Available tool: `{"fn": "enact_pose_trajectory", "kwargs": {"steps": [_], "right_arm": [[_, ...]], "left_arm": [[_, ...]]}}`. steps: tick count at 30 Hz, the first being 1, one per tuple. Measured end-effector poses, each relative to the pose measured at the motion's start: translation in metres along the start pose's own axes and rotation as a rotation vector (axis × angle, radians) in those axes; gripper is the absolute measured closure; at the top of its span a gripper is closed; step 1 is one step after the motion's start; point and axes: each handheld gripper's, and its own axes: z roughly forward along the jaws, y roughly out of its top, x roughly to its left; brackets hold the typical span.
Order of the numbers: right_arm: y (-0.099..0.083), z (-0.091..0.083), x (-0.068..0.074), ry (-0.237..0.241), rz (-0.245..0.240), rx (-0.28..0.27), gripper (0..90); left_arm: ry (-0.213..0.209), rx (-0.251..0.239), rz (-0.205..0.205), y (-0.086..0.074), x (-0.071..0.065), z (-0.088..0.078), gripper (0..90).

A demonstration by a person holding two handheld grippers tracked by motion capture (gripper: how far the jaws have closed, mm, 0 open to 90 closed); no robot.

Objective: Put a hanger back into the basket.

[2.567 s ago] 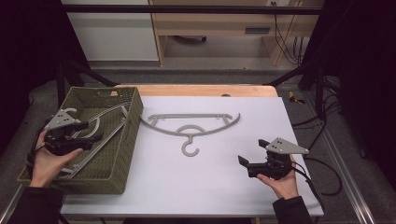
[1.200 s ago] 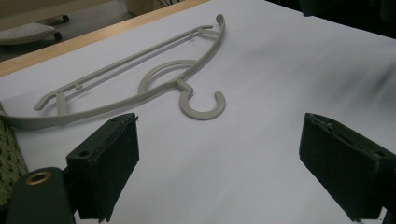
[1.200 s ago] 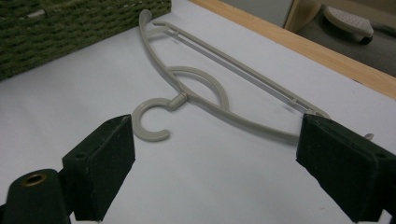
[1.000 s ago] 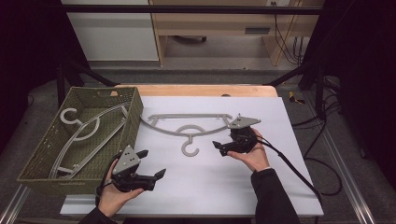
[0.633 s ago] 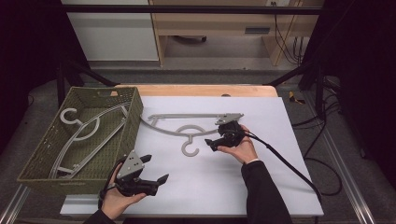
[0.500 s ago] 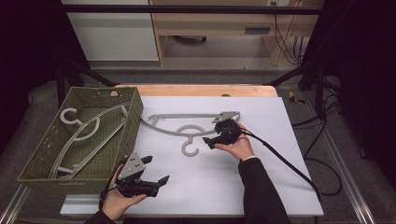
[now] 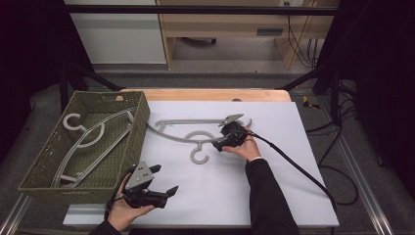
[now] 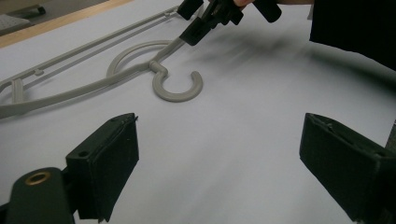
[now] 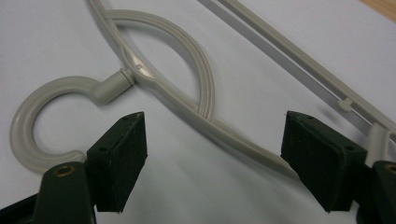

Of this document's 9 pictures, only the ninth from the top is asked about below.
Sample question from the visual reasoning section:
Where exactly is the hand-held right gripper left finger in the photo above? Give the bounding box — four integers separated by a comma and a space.
86, 111, 148, 213

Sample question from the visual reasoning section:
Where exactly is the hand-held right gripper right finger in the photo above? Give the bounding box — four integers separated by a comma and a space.
280, 110, 368, 213

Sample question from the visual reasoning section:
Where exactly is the grey plastic clothes hanger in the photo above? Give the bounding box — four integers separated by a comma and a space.
8, 0, 396, 181

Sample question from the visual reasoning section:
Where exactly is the pile of grey hangers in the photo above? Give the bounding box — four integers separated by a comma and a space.
0, 0, 396, 224

